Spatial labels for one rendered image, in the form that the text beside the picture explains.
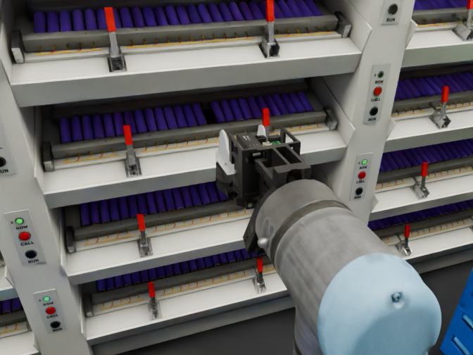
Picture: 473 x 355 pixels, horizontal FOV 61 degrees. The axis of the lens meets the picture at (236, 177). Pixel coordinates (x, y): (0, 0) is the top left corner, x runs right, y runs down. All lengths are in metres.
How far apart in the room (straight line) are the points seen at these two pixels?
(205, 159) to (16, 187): 0.34
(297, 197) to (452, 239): 1.02
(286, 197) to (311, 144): 0.50
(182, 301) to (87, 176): 0.42
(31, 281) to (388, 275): 0.73
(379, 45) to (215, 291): 0.67
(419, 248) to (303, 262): 0.98
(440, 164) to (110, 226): 0.86
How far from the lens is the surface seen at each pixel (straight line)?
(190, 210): 0.92
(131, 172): 0.78
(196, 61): 0.72
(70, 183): 0.79
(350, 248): 0.32
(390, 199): 1.10
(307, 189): 0.38
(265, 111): 0.81
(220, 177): 0.52
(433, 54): 0.95
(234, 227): 0.93
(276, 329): 1.16
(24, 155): 0.75
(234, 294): 1.06
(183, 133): 0.81
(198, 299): 1.05
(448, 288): 1.41
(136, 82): 0.71
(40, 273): 0.89
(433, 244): 1.32
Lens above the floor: 0.91
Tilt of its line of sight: 31 degrees down
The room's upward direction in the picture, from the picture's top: straight up
